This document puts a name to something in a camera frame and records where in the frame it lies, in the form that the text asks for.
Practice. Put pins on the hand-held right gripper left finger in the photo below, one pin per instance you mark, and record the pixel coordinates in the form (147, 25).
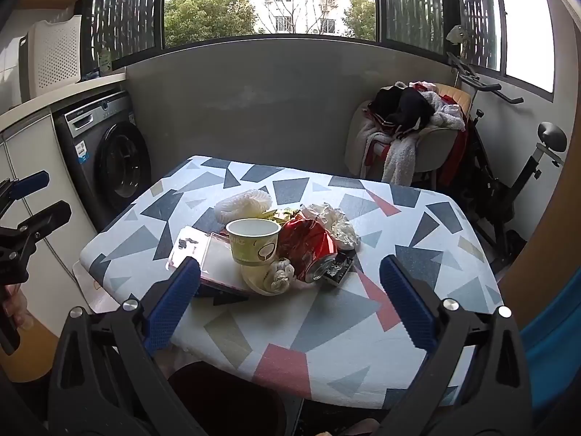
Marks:
(174, 299)

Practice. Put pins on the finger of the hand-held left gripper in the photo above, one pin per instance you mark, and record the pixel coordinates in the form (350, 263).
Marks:
(43, 220)
(29, 184)

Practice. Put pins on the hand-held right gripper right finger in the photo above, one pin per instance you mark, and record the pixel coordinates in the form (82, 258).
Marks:
(408, 302)

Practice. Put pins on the clear plastic packaging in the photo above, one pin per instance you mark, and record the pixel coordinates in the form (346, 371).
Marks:
(186, 245)

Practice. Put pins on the red cigarette box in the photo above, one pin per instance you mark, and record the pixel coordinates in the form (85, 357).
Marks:
(218, 263)

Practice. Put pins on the small silver black packet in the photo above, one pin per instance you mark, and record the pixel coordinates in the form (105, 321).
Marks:
(338, 269)

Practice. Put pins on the cream paper cup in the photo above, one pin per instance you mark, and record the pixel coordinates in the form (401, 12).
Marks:
(256, 281)

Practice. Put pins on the yellow-green paper cup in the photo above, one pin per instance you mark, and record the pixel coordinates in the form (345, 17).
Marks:
(252, 245)

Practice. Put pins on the white plastic bag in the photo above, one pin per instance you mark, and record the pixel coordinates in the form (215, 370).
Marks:
(338, 227)

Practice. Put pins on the white tissue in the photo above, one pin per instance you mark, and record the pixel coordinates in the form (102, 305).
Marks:
(281, 275)

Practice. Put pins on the dark brown trash bin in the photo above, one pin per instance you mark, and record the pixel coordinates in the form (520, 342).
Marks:
(227, 399)

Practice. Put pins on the white foam fruit net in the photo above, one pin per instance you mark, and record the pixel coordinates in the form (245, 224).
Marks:
(240, 204)

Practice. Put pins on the crushed red can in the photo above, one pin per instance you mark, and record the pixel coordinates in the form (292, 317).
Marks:
(304, 245)

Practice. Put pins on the gold foil wrapper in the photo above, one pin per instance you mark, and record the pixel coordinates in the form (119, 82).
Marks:
(283, 215)

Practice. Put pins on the person's left hand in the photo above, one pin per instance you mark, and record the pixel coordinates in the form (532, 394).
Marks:
(20, 306)

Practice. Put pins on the white cabinet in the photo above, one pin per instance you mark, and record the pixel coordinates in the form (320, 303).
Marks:
(45, 145)

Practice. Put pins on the white patterned sheet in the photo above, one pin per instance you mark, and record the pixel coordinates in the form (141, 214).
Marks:
(97, 288)

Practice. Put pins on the grey washing machine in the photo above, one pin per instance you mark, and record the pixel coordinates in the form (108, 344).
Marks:
(113, 159)

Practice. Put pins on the patterned tablecloth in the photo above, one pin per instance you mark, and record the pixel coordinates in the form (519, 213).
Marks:
(317, 327)

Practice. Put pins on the white perforated basket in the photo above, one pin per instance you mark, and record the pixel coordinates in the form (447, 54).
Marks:
(54, 54)

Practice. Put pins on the black exercise bike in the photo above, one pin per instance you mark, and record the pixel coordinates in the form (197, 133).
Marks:
(490, 181)

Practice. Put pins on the white fluffy garment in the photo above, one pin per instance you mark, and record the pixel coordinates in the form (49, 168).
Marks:
(399, 154)

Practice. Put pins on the red garment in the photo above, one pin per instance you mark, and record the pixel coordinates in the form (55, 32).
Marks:
(454, 159)

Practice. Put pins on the pile of clothes on chair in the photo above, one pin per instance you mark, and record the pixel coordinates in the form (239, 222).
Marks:
(431, 150)

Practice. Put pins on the black garment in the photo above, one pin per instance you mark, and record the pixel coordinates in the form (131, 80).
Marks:
(404, 109)

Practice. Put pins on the black perforated window screen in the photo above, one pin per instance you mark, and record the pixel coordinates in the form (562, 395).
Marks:
(479, 13)
(127, 13)
(413, 4)

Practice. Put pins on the green tree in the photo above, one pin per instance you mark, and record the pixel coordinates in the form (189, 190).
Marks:
(204, 16)

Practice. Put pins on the small white cloth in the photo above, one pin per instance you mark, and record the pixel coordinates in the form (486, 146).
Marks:
(456, 34)

